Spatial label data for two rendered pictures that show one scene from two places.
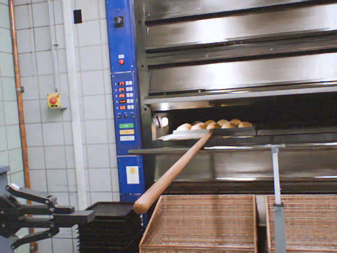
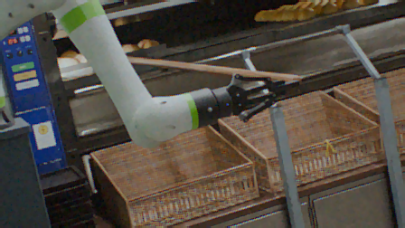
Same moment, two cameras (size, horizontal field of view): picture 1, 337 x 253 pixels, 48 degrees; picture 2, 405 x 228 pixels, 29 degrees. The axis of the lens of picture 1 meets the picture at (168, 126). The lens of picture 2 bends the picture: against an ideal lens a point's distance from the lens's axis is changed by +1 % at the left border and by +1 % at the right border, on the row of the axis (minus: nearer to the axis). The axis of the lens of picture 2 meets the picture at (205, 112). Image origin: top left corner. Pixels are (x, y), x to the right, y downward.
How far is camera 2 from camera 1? 1.69 m
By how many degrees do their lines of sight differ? 33
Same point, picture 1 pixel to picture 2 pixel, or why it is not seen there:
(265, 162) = (208, 80)
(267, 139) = (207, 52)
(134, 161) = (43, 115)
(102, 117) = not seen: outside the picture
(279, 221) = (279, 122)
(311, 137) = (252, 41)
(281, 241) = (285, 143)
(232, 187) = not seen: hidden behind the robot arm
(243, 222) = (201, 157)
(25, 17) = not seen: outside the picture
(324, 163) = (269, 68)
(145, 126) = (49, 63)
